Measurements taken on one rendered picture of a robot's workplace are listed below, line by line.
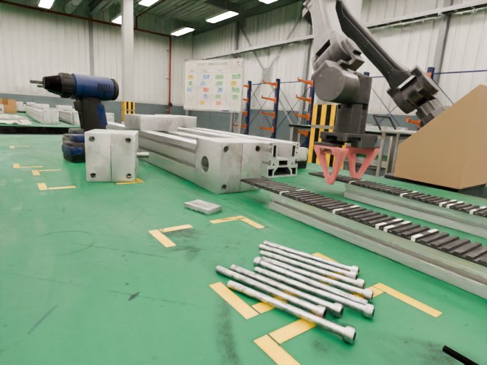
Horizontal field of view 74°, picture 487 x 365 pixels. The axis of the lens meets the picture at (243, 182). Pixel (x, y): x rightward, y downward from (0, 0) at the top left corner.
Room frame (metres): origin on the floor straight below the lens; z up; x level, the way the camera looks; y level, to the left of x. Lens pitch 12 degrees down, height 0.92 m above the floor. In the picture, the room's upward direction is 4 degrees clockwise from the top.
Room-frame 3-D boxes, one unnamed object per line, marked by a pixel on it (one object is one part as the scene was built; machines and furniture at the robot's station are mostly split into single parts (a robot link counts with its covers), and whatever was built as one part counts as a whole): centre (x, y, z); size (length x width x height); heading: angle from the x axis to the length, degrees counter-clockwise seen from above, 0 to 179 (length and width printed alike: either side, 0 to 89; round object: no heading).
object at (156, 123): (0.99, 0.30, 0.87); 0.16 x 0.11 x 0.07; 36
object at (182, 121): (1.31, 0.29, 0.87); 0.16 x 0.11 x 0.07; 36
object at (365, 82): (0.63, -0.20, 0.98); 0.07 x 0.06 x 0.07; 136
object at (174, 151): (0.99, 0.30, 0.82); 0.80 x 0.10 x 0.09; 36
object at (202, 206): (0.47, 0.06, 0.78); 0.05 x 0.03 x 0.01; 54
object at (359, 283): (0.29, -0.07, 0.78); 0.11 x 0.01 x 0.01; 55
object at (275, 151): (1.11, 0.14, 0.82); 0.80 x 0.10 x 0.09; 36
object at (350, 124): (0.64, -0.20, 0.92); 0.10 x 0.07 x 0.07; 126
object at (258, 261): (0.26, -0.06, 0.78); 0.11 x 0.01 x 0.01; 55
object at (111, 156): (0.66, 0.26, 0.83); 0.11 x 0.10 x 0.10; 105
